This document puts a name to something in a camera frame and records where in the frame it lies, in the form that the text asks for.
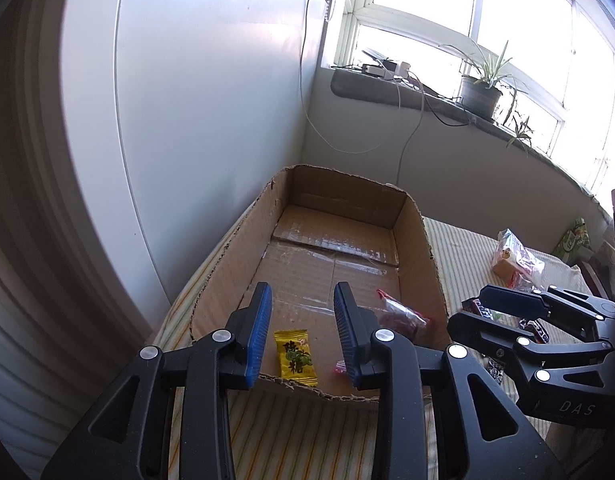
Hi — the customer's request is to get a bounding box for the packaged sliced bread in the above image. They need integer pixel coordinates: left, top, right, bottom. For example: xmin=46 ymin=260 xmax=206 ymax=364
xmin=492 ymin=229 xmax=545 ymax=286

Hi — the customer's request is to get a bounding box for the red dried fruit pack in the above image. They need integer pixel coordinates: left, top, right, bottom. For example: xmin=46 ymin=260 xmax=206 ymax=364
xmin=333 ymin=286 xmax=434 ymax=382

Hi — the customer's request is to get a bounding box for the yellow candy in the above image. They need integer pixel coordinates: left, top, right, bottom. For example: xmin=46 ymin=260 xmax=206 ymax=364
xmin=274 ymin=330 xmax=318 ymax=388

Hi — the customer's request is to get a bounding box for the Snickers bar English label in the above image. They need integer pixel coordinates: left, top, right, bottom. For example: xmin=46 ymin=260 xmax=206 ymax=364
xmin=461 ymin=297 xmax=496 ymax=321

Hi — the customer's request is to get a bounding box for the Snickers bar Chinese label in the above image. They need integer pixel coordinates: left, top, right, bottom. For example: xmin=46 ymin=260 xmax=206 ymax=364
xmin=518 ymin=318 xmax=550 ymax=344

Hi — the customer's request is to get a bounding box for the black patterned snack packet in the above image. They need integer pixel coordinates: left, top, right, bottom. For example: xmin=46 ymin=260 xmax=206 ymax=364
xmin=485 ymin=358 xmax=504 ymax=385

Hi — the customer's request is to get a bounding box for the green tissue pack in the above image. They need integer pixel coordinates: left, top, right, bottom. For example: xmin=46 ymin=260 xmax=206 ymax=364
xmin=551 ymin=217 xmax=591 ymax=264

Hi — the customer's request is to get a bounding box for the striped tablecloth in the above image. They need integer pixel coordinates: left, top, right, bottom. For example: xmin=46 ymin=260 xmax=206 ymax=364
xmin=155 ymin=206 xmax=601 ymax=479

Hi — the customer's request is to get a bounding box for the small hanging plant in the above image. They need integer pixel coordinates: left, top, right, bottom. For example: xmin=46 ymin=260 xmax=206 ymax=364
xmin=501 ymin=84 xmax=537 ymax=156

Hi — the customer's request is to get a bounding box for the brown cardboard box tray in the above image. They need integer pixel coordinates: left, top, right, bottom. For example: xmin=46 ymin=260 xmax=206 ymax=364
xmin=192 ymin=165 xmax=449 ymax=398

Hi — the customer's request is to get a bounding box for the potted spider plant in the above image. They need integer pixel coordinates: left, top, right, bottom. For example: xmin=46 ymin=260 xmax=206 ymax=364
xmin=442 ymin=40 xmax=522 ymax=126

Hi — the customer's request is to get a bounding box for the white power strip with adapters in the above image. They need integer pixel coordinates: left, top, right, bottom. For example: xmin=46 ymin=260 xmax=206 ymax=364
xmin=361 ymin=49 xmax=411 ymax=80

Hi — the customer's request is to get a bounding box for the white refrigerator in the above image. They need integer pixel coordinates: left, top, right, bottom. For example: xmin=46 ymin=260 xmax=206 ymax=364
xmin=59 ymin=0 xmax=325 ymax=326

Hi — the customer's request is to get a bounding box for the grey hanging cable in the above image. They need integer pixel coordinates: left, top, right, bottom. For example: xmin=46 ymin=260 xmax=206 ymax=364
xmin=395 ymin=71 xmax=428 ymax=187

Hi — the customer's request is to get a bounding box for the white hanging cable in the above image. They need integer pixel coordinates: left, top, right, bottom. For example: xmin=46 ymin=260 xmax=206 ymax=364
xmin=298 ymin=0 xmax=404 ymax=155

